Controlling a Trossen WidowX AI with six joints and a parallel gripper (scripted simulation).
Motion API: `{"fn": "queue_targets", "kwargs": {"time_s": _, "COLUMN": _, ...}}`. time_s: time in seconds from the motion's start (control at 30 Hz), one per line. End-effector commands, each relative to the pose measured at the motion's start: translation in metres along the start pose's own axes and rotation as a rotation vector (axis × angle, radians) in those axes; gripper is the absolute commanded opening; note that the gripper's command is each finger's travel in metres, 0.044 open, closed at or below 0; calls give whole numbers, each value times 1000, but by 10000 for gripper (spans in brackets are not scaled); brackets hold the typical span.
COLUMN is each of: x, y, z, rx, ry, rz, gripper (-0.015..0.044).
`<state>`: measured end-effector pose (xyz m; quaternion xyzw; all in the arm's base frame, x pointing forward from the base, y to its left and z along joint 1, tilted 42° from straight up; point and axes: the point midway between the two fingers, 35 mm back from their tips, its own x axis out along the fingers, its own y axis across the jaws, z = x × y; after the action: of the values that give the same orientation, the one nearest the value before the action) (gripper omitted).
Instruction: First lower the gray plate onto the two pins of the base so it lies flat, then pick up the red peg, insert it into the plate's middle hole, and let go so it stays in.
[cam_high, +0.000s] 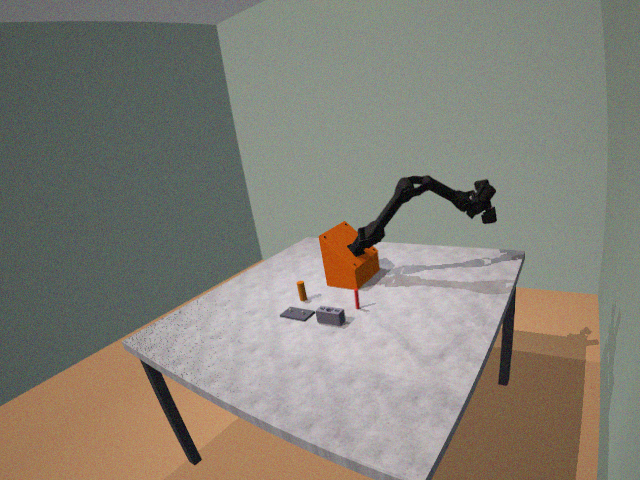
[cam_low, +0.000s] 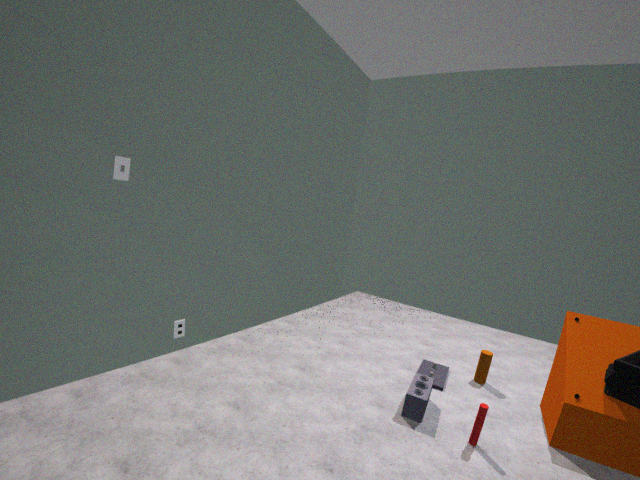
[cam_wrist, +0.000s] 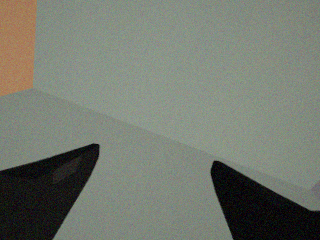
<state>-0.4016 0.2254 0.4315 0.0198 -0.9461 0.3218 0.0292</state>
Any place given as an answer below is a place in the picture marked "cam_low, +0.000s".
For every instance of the orange cylinder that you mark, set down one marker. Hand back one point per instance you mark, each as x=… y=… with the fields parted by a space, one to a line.
x=483 y=367

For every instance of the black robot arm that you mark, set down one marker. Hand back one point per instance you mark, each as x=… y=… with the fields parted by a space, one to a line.
x=622 y=379

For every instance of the red peg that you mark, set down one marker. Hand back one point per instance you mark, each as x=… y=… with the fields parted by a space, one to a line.
x=479 y=421

